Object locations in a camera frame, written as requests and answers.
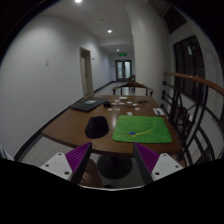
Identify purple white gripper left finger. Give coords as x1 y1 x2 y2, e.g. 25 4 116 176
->
41 142 92 184

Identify brown wooden table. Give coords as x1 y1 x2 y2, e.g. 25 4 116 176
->
43 95 182 179

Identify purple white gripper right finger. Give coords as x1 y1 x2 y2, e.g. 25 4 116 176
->
133 143 182 184

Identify green mouse pad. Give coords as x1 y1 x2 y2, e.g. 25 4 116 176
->
112 115 172 144

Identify dark grey laptop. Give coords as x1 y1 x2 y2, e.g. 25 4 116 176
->
71 97 107 112

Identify wooden stair handrail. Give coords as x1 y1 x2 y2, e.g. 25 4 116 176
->
161 72 224 166

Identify white paper notebook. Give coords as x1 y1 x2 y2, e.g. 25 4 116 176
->
153 108 165 116

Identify green exit sign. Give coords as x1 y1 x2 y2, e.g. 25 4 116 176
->
119 53 127 57

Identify dark window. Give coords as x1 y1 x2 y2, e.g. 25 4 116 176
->
174 36 205 99

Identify wooden chair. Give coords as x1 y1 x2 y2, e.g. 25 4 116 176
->
112 81 154 97

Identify glass double door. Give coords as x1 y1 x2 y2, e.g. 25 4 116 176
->
115 60 132 81

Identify black computer mouse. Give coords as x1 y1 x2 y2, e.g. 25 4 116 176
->
85 116 109 139

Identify small black box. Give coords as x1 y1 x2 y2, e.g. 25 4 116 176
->
103 101 111 108

